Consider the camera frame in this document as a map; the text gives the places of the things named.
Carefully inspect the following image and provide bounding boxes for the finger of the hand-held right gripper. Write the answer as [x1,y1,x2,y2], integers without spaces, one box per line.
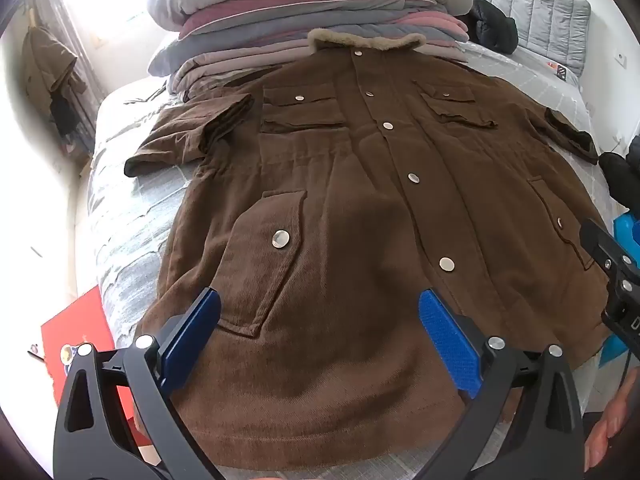
[580,217,640,306]

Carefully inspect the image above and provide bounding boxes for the brown fur-collar jacket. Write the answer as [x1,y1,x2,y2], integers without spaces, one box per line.
[124,29,608,456]

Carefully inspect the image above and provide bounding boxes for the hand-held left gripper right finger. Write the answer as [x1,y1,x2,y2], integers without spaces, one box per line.
[419,289,584,480]

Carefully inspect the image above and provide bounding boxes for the person's right hand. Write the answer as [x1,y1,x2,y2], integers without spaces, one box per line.
[584,380,640,476]

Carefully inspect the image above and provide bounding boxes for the black puffer jacket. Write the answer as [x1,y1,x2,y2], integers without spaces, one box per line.
[470,0,519,53]

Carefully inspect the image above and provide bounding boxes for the stack of folded quilts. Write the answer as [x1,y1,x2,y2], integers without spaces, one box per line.
[147,0,475,93]

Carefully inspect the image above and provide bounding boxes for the red flat box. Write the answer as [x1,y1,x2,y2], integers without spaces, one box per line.
[40,285,153,453]

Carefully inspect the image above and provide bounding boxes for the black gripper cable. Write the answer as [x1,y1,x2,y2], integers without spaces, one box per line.
[618,352,633,393]

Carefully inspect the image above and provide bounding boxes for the grey padded headboard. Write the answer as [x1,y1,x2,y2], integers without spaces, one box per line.
[462,0,593,78]

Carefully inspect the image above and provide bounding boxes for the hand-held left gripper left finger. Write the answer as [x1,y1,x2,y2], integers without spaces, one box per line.
[52,287,226,480]

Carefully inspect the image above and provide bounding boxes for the blue bag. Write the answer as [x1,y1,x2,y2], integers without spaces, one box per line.
[597,210,640,368]

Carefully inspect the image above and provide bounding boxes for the hanging brown coat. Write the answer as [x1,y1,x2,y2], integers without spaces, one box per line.
[20,25,88,137]

